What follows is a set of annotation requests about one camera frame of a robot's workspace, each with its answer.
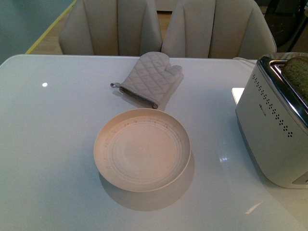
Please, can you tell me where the brown bread slice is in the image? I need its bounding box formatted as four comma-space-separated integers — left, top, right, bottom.
282, 56, 308, 104

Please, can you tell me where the beige chair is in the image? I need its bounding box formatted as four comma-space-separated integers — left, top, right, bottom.
162, 0, 277, 59
59, 0, 163, 56

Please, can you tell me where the silver white toaster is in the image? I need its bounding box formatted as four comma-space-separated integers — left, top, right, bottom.
236, 56, 308, 189

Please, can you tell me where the cream round plate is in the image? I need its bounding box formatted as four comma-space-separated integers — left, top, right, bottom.
93, 109, 191, 193

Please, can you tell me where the white toaster cable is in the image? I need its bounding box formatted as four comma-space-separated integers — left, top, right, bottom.
232, 57, 258, 64

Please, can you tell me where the beige right chair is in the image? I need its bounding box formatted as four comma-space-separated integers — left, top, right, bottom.
162, 0, 277, 59

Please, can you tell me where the grey quilted oven mitt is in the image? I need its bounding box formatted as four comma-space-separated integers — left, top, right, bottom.
110, 51, 183, 109

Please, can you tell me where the beige left chair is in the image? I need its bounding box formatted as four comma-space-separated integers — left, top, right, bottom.
59, 0, 163, 56

